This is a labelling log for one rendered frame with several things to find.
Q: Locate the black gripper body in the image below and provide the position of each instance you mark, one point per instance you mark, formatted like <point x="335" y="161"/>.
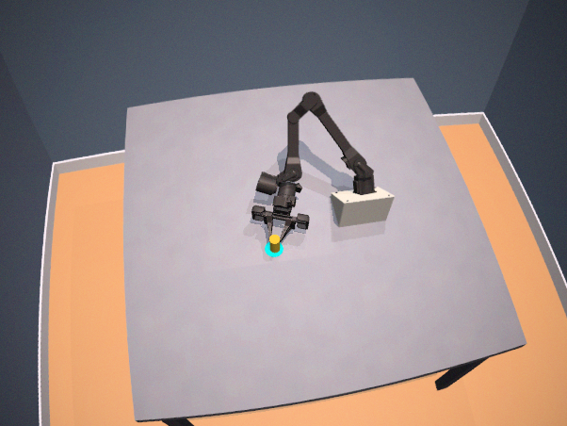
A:
<point x="282" y="214"/>

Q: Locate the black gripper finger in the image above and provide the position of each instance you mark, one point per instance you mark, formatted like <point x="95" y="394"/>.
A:
<point x="289" y="225"/>
<point x="269" y="221"/>

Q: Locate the yellow cylinder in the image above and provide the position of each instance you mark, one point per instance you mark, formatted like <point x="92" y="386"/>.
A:
<point x="274" y="242"/>

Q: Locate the cyan circle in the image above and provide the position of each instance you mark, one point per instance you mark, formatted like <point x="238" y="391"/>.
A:
<point x="270" y="253"/>

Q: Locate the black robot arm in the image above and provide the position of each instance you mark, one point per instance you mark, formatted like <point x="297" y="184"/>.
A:
<point x="363" y="182"/>

